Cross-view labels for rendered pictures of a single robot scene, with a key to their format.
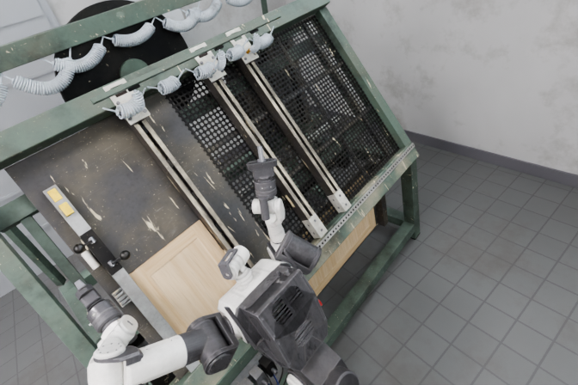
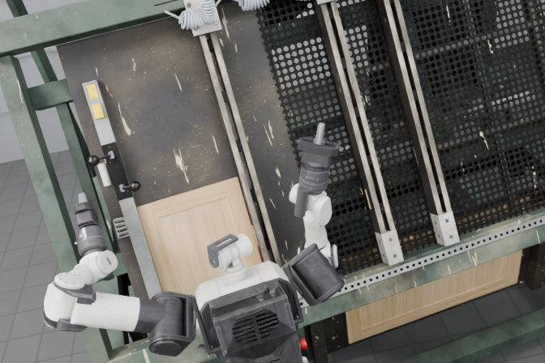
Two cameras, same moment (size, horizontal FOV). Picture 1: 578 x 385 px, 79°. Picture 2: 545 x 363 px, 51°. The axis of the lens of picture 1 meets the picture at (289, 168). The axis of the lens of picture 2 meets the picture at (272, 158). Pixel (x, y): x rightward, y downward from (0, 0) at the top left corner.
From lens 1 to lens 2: 0.50 m
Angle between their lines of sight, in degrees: 23
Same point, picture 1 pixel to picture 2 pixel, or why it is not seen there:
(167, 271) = (178, 220)
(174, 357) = (122, 318)
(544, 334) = not seen: outside the picture
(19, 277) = (35, 164)
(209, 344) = (163, 323)
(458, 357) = not seen: outside the picture
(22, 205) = (62, 90)
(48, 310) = (49, 209)
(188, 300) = (190, 263)
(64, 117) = (126, 6)
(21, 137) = (78, 19)
